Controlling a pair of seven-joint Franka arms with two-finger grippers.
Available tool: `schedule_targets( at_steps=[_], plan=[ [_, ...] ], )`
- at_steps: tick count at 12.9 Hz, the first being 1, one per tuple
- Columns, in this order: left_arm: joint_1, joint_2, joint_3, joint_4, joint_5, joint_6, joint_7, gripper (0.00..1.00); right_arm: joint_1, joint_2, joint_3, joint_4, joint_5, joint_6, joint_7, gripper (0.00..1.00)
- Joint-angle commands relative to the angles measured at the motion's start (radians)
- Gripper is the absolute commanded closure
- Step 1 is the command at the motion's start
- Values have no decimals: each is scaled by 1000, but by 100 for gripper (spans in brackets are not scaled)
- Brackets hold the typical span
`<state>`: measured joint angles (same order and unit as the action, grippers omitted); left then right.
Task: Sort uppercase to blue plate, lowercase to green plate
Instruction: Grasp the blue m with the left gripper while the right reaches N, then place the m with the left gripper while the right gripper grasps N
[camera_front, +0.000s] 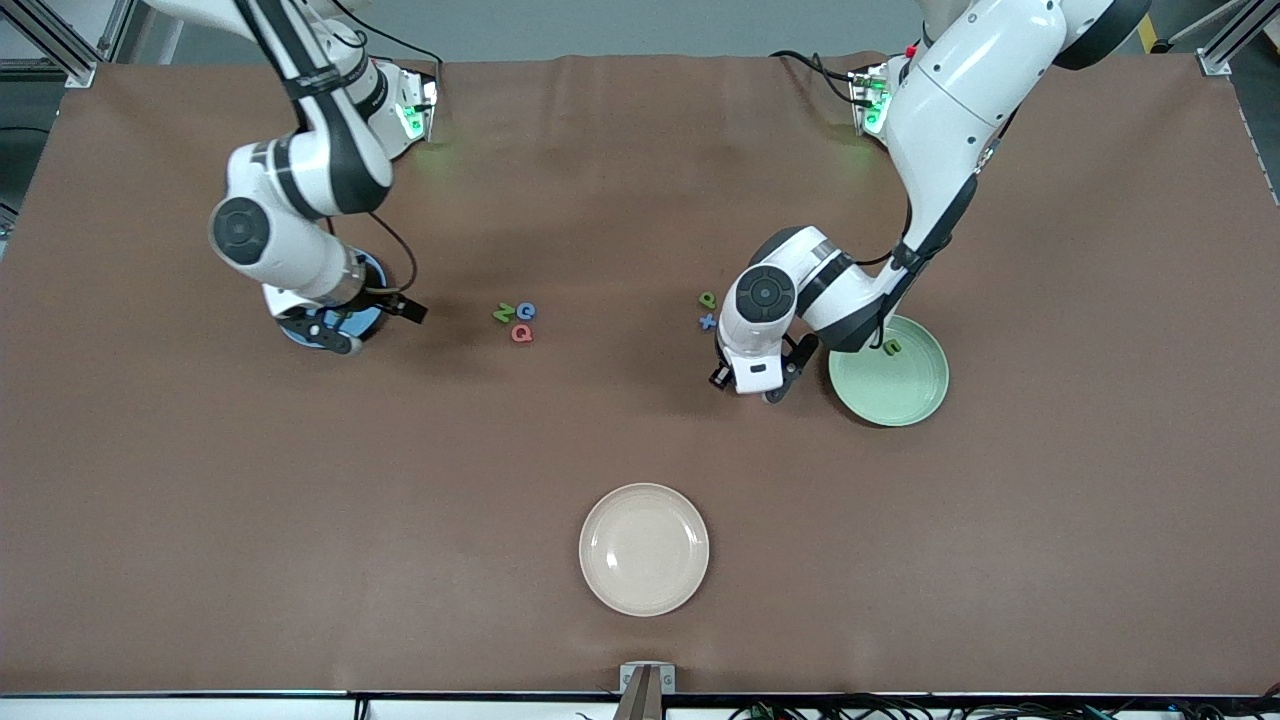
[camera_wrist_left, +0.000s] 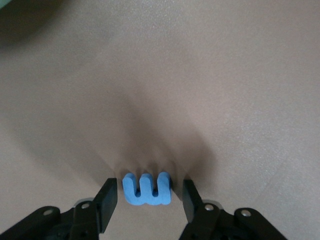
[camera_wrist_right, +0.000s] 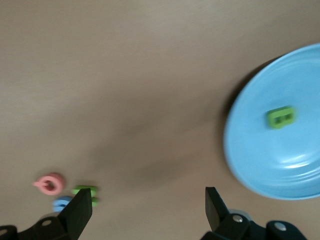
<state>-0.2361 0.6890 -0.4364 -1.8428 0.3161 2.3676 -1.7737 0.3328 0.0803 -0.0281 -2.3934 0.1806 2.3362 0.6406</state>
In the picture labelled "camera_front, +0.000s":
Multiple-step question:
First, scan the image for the left arm base connector plate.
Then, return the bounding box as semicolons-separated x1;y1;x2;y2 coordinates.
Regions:
848;62;893;139

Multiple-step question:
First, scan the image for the aluminium frame profile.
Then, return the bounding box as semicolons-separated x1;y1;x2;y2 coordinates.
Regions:
0;0;136;89
1195;0;1280;77

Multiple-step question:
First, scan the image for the right arm base connector plate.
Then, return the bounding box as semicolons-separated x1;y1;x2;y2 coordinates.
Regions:
395;66;441;147

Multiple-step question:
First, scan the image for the light green plate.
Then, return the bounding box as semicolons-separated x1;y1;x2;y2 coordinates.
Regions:
828;314;950;429

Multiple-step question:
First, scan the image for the blue plate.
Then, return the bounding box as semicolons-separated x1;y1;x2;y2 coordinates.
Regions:
278;250;387;349

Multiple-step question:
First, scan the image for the black left base cable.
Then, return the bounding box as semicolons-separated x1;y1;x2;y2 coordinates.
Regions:
768;48;869;109

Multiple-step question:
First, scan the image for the black base cable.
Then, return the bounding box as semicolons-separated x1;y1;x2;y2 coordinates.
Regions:
768;48;869;109
325;0;444;91

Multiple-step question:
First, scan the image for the black right base cable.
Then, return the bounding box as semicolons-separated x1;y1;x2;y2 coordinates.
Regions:
325;0;444;91

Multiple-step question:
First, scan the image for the beige plate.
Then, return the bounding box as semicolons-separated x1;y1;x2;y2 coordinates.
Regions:
578;483;711;618

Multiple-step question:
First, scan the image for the grey metal camera mount bracket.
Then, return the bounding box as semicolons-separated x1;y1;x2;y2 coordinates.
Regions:
619;661;677;720

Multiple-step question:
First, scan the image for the brown table mat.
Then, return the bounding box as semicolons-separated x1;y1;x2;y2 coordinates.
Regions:
0;52;1280;698

